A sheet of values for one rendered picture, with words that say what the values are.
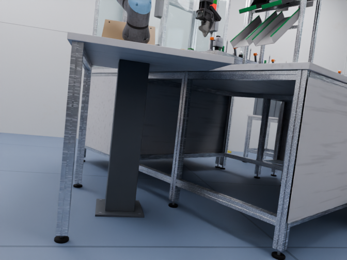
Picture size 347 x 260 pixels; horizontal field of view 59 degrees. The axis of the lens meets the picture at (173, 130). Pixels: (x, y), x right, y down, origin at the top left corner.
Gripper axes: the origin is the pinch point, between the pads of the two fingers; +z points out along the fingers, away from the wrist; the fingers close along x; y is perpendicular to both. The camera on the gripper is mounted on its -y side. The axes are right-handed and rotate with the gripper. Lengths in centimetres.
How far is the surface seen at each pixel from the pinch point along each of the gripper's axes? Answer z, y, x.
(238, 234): 107, 8, 48
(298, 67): 23, 14, 70
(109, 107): 52, 12, -88
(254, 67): 23, 14, 49
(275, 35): 4.7, -0.8, 47.9
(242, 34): -0.4, -8.2, 21.4
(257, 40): 5.3, -3.9, 35.6
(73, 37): 23, 90, 17
